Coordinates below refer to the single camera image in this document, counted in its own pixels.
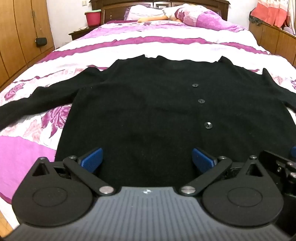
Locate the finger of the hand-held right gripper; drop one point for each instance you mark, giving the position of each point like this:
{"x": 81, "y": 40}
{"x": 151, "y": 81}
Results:
{"x": 281, "y": 162}

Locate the light wooden wardrobe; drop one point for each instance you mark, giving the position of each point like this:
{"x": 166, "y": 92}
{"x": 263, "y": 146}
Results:
{"x": 20, "y": 39}

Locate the orange patterned cloth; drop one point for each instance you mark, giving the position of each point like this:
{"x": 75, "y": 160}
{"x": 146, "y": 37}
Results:
{"x": 270, "y": 11}

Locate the folded purple floral quilt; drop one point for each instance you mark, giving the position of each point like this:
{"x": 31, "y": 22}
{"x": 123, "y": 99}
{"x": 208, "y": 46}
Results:
{"x": 198, "y": 16}

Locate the light wooden side cabinet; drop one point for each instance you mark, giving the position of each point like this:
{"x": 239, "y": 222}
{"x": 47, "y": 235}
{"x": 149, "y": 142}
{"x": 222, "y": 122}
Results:
{"x": 272, "y": 37}

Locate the red bucket with green lid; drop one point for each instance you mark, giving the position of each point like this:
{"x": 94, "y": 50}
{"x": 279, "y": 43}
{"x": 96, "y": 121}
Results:
{"x": 93, "y": 17}

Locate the orange plush toy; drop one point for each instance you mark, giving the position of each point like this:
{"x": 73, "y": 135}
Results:
{"x": 153, "y": 18}

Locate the dark wooden nightstand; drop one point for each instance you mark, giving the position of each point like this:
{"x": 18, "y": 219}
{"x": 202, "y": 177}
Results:
{"x": 79, "y": 33}

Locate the light purple pillow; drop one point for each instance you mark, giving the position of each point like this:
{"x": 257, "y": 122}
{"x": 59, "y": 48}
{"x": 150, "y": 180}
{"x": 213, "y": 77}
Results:
{"x": 143, "y": 12}

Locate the dark wooden headboard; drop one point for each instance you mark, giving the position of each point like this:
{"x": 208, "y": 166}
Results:
{"x": 138, "y": 5}

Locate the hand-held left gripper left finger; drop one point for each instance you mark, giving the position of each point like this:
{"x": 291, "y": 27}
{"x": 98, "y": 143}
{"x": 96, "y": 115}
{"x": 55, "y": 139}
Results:
{"x": 92, "y": 159}

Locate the purple floral bed sheet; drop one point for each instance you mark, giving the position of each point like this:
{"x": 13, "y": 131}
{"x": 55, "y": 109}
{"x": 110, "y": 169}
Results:
{"x": 161, "y": 39}

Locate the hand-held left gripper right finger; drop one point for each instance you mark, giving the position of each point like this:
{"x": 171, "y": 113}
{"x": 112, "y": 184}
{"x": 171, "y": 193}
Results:
{"x": 203, "y": 160}

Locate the black buttoned cardigan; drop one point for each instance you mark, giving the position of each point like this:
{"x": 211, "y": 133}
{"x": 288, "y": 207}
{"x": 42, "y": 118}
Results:
{"x": 148, "y": 111}

